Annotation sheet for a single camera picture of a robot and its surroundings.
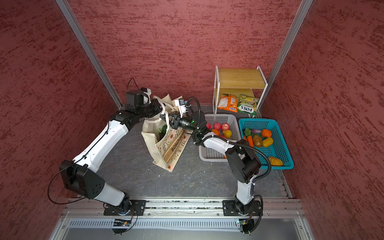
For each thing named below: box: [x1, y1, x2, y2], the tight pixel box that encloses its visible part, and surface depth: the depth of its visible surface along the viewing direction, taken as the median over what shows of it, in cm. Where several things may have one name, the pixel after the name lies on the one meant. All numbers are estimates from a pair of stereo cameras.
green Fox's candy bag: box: [238, 94, 259, 115], surface depth 99 cm
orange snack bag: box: [217, 94, 239, 113], surface depth 99 cm
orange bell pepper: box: [261, 128, 273, 138], surface depth 100 cm
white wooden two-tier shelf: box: [212, 65, 268, 114], surface depth 96 cm
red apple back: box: [213, 122, 221, 131], surface depth 105 cm
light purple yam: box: [250, 129, 262, 134], surface depth 105 cm
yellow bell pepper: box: [262, 137, 274, 148], surface depth 97 cm
